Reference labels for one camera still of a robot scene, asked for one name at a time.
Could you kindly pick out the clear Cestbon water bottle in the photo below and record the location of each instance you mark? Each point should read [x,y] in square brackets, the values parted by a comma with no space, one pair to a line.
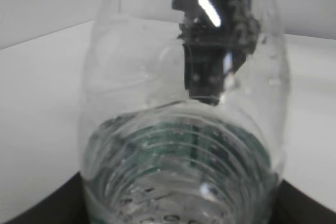
[151,154]

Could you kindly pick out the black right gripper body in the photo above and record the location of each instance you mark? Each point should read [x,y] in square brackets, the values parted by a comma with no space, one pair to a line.
[217,37]

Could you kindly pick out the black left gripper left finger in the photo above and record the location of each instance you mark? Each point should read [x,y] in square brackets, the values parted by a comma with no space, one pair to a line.
[65,205]

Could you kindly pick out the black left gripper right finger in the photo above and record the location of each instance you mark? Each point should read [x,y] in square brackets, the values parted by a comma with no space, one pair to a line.
[292,206]

